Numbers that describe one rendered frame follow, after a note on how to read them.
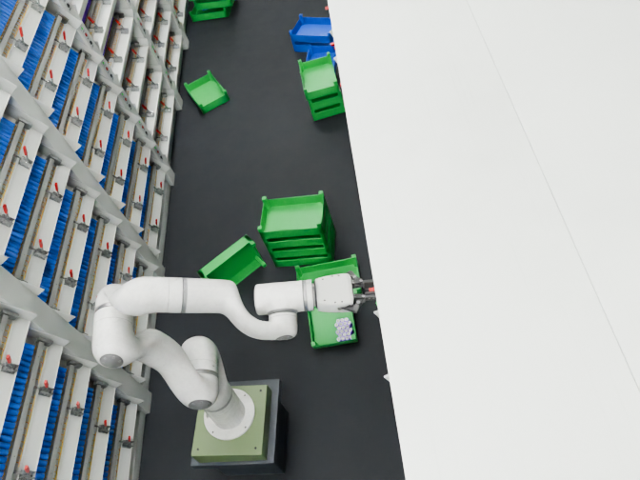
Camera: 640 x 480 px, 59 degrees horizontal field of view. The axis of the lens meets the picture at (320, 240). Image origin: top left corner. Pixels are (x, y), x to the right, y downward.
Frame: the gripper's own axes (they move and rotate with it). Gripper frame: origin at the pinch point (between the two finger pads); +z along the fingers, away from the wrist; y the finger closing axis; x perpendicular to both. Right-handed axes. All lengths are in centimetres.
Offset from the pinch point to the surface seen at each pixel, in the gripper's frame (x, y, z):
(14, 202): -8, -52, -114
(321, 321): -98, -47, -14
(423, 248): 84, 48, -3
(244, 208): -108, -128, -51
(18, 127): -1, -82, -116
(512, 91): 86, 27, 11
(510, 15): 87, 12, 15
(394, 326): 83, 56, -7
